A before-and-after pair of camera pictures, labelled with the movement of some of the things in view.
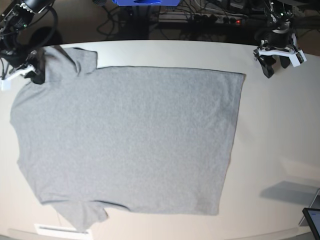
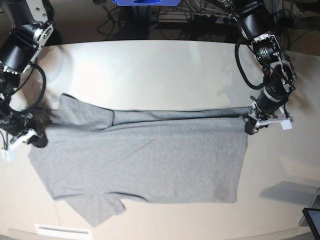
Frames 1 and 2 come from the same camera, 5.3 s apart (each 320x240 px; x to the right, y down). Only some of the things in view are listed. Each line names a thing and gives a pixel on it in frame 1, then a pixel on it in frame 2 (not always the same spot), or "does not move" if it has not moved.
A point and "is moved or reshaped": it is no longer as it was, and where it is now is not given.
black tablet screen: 313,215 does not move
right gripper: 274,39 to 267,107
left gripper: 17,58 to 14,123
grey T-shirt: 145,138 is moved or reshaped
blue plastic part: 146,2 does not move
